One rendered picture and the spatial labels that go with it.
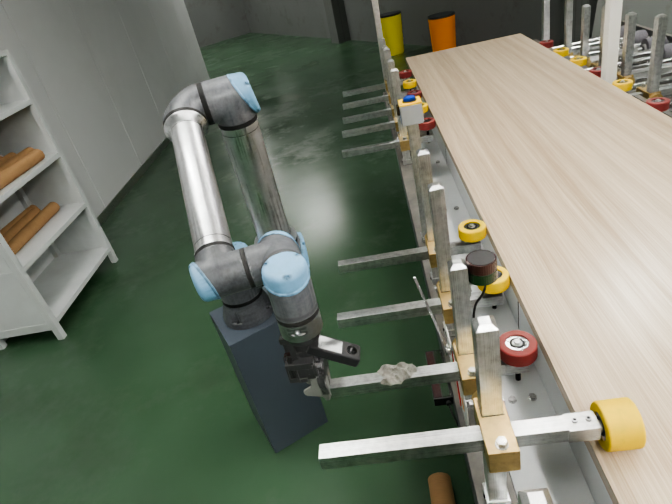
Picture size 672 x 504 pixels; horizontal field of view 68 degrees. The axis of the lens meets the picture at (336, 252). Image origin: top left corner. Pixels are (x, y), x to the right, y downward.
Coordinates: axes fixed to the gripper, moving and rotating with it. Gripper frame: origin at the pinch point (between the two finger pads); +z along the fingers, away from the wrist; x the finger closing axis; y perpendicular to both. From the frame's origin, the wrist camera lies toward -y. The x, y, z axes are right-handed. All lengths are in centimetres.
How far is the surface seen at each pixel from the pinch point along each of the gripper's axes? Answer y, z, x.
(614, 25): -127, -32, -160
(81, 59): 242, -38, -402
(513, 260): -49, -8, -31
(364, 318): -8.6, -1.4, -23.6
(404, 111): -28, -38, -77
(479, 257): -35.6, -28.9, -4.4
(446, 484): -24, 75, -23
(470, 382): -30.9, -4.0, 4.7
